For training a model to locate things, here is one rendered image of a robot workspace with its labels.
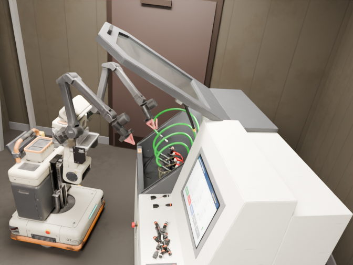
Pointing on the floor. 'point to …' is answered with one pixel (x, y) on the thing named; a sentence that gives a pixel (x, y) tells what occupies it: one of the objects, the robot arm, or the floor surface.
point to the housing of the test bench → (319, 251)
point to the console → (235, 200)
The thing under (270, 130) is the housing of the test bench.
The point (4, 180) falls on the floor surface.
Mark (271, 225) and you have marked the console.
